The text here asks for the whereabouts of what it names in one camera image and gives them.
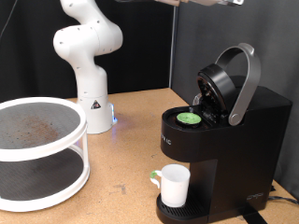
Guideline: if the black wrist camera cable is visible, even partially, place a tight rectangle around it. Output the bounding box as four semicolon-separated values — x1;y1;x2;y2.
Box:
114;0;157;4

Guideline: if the black tape strip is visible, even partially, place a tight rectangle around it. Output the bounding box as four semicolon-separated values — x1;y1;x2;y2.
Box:
239;211;269;224

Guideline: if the white mug with green handle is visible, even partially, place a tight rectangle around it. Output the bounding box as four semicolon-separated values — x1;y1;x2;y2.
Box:
149;163;192;208

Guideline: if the black backdrop curtain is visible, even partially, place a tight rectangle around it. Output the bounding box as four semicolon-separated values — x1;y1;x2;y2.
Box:
0;0;176;104

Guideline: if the green reusable coffee pod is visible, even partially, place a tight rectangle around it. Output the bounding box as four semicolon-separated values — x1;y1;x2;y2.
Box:
176;112;202;126

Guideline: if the braided coffee machine power cord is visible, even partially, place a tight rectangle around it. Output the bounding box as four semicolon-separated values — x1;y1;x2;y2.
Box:
268;195;299;205

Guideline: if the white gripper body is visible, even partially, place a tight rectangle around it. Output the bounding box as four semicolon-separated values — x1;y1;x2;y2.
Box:
155;0;245;7

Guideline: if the white two-tier turntable shelf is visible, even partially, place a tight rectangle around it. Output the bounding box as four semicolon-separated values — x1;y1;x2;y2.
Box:
0;96;92;213

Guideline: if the black Keurig coffee machine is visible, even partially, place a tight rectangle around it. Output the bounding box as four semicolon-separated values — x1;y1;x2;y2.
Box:
156;42;293;224

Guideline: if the grey partition panel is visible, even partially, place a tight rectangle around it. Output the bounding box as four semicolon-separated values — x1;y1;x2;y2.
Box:
169;0;299;200

